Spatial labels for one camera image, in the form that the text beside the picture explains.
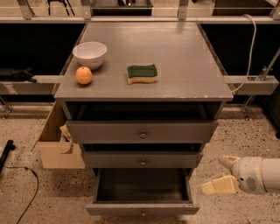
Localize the black object on rail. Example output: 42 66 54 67
0 68 37 83

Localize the orange fruit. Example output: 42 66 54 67
75 66 93 85

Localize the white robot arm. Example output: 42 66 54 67
200 156 280 195

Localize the cardboard box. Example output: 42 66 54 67
37 103 85 169

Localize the white hanging cable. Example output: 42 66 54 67
230 13 257 95

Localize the black floor cable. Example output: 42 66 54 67
3 165 40 224

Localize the grey bottom drawer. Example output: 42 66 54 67
86 168 200 216

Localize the grey drawer cabinet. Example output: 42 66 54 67
52 20 235 176

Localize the black stand foot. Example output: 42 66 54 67
0 140 16 172

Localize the white bowl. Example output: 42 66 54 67
72 42 107 69

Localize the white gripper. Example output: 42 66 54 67
200 155 266 195

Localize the green yellow sponge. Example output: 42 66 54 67
127 64 158 84

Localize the grey middle drawer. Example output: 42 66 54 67
84 151 202 168

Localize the grey drawer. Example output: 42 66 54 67
84 151 202 168
66 121 218 144
86 168 200 216

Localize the grey top drawer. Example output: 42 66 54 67
66 121 218 144

